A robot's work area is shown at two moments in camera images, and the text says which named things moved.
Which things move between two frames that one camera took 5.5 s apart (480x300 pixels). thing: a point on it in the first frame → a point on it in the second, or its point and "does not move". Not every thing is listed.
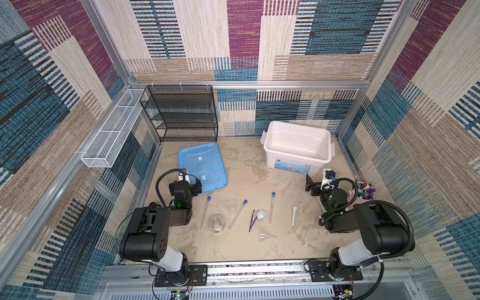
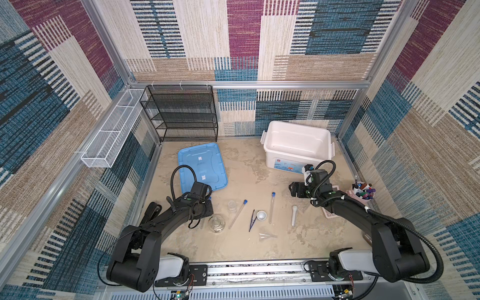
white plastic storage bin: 296,147 does not move
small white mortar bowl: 261,215 does not move
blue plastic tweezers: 252,221 does not move
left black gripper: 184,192 → 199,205
